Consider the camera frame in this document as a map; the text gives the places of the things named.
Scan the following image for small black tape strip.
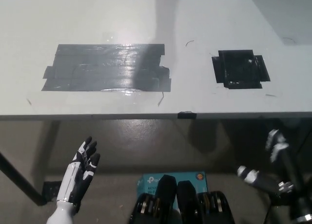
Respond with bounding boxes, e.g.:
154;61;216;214
177;111;197;119

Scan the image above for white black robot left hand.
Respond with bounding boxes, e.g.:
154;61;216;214
57;136;101;206

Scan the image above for black desk foot pad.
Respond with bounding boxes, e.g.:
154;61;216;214
43;181;62;205
269;193;294;207

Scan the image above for black tape square patch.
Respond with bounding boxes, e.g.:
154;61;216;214
211;49;271;90

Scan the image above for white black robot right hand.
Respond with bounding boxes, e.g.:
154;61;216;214
237;129;312;211

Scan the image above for teal router cardboard box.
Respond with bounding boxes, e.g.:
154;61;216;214
136;170;208;210

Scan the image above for black slanted desk leg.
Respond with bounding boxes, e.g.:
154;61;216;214
0;150;47;206

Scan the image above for grey upright desk leg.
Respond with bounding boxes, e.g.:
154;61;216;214
36;120;61;183

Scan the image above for thin black cable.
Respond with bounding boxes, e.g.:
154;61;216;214
265;204;277;224

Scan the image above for grey duct tape patch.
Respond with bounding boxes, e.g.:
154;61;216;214
41;44;172;93

